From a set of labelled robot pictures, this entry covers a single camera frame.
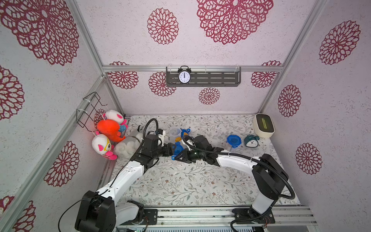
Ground blue lid front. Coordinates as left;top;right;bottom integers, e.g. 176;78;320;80
227;134;242;148

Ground clear plastic container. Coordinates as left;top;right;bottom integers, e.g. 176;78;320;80
225;144;236;153
169;127;182;141

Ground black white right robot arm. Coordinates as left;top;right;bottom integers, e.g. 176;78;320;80
172;135;296;231

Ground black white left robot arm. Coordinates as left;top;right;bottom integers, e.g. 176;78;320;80
74;118;173;232

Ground red orange plush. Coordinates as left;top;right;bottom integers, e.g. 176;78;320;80
97;119;126;143

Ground teal small object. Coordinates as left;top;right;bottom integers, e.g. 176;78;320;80
243;134;260;148

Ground white plush yellow glasses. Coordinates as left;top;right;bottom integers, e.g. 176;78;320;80
92;133;118;160

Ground white pink plush top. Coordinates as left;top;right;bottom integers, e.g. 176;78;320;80
103;110;127;125

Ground cream box green window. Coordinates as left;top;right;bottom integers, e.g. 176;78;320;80
253;113;275;138

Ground black alarm clock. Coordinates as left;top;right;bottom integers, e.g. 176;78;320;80
178;65;192;84

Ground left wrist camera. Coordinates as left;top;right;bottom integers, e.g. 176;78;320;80
157;129;166;146

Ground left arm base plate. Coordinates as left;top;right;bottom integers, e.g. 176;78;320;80
125;209;158;226

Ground grey wall shelf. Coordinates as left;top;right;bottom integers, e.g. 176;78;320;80
165;66;241;87

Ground black wire basket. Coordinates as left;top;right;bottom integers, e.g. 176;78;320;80
75;91;108;132

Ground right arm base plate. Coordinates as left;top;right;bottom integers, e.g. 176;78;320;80
232;208;275;224

